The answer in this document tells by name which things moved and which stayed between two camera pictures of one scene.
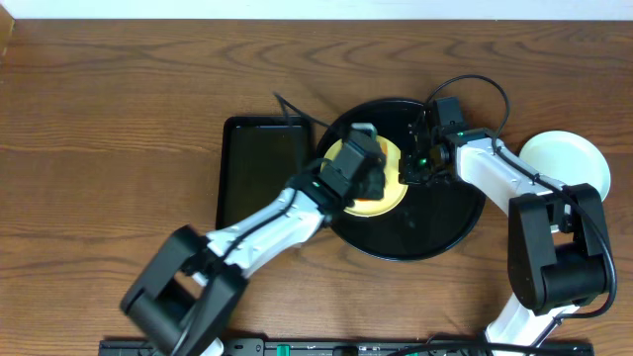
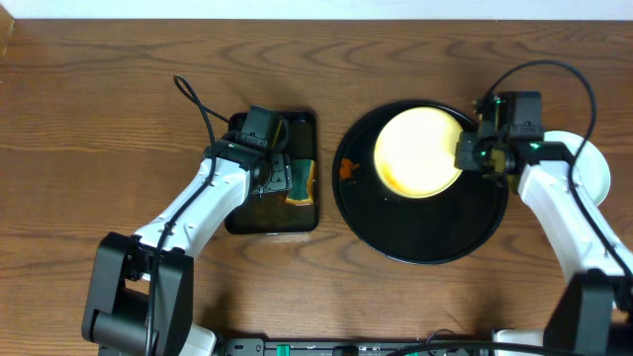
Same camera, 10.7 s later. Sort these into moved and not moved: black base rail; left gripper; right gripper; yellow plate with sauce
Moved: right gripper; yellow plate with sauce; left gripper
Not moved: black base rail
